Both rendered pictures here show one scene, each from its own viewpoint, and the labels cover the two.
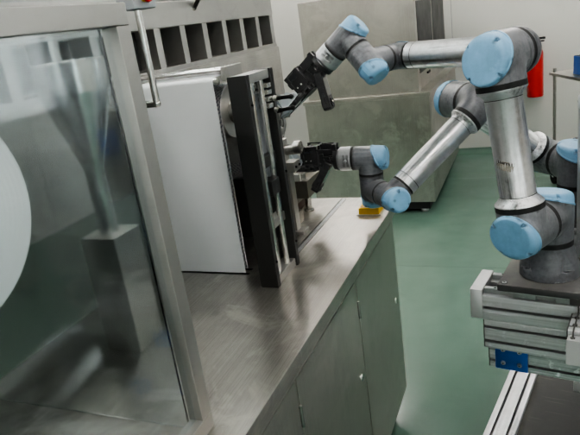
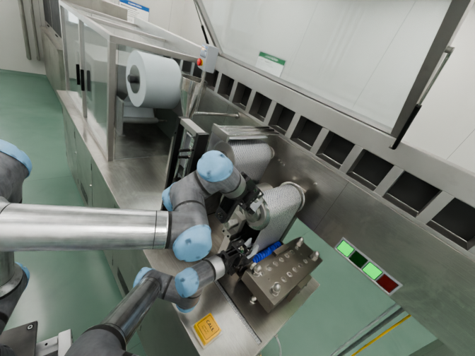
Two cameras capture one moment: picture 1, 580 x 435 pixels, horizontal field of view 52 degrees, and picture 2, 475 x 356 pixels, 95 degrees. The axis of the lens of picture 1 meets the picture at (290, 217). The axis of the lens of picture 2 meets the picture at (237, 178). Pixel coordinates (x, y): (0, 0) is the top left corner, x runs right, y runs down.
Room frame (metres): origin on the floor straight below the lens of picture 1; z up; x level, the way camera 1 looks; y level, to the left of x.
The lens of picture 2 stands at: (1.90, -0.68, 1.75)
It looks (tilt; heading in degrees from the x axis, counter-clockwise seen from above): 30 degrees down; 104
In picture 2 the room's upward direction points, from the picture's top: 21 degrees clockwise
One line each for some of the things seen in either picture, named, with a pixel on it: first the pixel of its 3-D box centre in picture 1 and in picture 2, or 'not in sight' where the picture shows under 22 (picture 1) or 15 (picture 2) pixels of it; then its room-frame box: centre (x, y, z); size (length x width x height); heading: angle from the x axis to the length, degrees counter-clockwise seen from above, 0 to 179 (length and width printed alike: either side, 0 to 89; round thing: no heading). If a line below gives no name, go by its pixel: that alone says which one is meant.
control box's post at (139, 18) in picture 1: (147, 58); (200, 92); (1.36, 0.26, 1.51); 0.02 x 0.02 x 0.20
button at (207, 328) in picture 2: (371, 208); (207, 328); (1.90, -0.28, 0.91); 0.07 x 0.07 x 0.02; 66
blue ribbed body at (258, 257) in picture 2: not in sight; (266, 252); (1.97, 0.08, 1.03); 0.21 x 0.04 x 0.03; 66
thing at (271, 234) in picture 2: not in sight; (271, 235); (1.95, 0.09, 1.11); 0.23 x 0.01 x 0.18; 66
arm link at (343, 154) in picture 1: (345, 159); (213, 266); (1.82, -0.20, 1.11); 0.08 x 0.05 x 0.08; 156
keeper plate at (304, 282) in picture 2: not in sight; (299, 288); (2.17, 0.05, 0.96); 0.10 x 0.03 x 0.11; 66
